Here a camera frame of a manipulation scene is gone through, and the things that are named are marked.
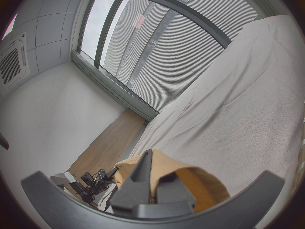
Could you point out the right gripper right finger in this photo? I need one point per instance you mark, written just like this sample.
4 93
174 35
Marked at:
177 192

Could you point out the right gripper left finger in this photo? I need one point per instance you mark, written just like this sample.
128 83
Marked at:
133 189

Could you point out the tan garment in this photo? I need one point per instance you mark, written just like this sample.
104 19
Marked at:
166 166

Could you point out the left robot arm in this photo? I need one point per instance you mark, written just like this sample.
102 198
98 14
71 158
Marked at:
83 189

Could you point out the bed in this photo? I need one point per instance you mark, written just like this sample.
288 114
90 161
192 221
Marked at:
226 104

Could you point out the window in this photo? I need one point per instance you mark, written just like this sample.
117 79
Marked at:
154 56

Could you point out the ceiling air conditioner vent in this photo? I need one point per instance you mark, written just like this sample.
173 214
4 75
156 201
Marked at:
13 63

